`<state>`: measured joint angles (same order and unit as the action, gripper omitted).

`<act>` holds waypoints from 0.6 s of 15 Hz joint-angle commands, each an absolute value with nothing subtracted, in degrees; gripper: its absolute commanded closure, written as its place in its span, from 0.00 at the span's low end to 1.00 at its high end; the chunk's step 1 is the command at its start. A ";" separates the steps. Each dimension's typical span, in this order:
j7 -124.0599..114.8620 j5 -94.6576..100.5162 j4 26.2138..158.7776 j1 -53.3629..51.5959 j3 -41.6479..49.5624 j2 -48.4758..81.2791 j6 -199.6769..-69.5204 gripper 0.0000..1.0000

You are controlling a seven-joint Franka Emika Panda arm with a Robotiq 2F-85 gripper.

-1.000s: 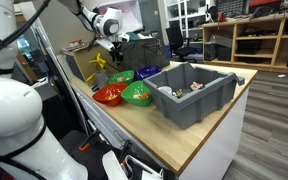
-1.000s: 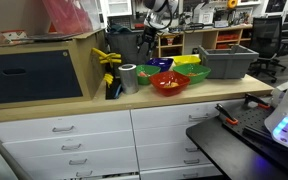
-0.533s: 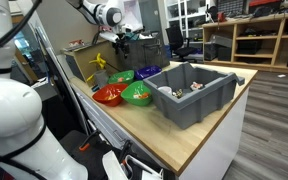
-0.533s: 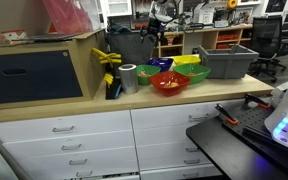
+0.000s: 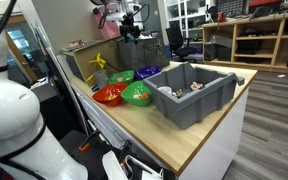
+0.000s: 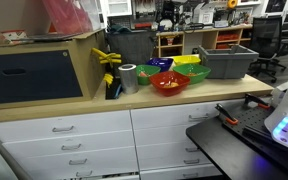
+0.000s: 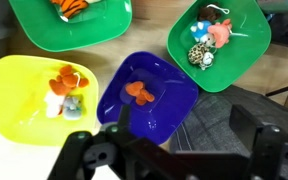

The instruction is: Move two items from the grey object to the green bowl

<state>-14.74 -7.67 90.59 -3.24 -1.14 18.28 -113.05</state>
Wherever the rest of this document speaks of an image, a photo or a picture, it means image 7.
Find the green bowl with several toys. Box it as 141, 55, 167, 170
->
166, 0, 272, 94

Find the green bowl with tiger toy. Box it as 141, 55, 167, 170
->
7, 0, 133, 53

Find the orange tiger striped plush toy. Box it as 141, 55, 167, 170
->
49, 0, 91, 19

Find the yellow plastic bowl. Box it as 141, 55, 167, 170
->
0, 54, 100, 147

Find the small white grey plush toy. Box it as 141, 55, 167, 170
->
199, 51, 216, 71

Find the blue and white plush toy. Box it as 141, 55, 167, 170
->
189, 20, 213, 43

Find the blue plastic bowl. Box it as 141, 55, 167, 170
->
96, 50, 199, 146

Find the salmon pink plush toy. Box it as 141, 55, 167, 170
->
207, 18, 248, 50

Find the grey blue plush toy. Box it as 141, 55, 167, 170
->
62, 95, 84, 120

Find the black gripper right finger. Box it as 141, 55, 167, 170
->
230, 104, 287, 180

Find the leopard print plush toy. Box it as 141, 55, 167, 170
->
187, 42, 212, 66

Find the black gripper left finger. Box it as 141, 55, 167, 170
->
47, 104, 135, 180

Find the grey fabric hamper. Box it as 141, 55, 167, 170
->
168, 84, 288, 180

